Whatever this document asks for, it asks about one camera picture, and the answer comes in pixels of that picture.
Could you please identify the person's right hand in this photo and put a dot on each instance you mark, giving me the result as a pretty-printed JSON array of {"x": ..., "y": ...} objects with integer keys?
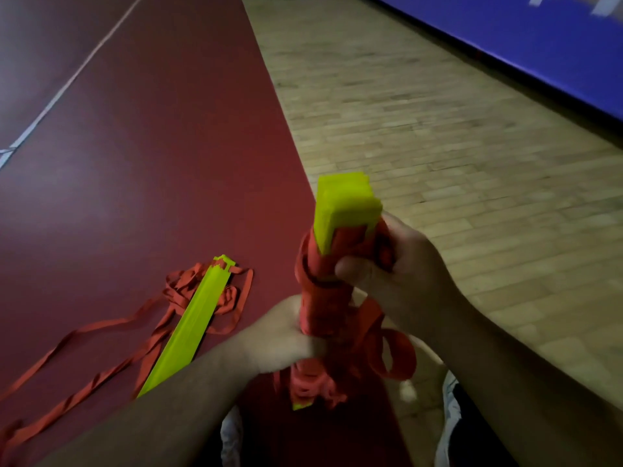
[{"x": 409, "y": 282}]

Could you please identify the person's left hand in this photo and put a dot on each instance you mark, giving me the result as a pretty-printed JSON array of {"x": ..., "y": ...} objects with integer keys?
[{"x": 277, "y": 340}]

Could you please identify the person's right forearm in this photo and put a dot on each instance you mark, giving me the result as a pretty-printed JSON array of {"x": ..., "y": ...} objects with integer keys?
[{"x": 535, "y": 389}]

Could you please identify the person's left forearm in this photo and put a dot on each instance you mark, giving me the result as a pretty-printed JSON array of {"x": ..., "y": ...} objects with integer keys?
[{"x": 151, "y": 418}]

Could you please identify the white left shoe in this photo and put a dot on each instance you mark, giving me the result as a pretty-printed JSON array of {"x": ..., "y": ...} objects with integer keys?
[{"x": 231, "y": 437}]

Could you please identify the white shoe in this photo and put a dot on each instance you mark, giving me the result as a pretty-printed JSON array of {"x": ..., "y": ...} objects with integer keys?
[
  {"x": 447, "y": 418},
  {"x": 231, "y": 437}
]

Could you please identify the white right shoe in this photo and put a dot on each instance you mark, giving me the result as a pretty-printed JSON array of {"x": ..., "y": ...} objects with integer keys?
[{"x": 447, "y": 418}]

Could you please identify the black right trouser leg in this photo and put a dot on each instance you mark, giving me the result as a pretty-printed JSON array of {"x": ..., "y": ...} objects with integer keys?
[{"x": 477, "y": 437}]

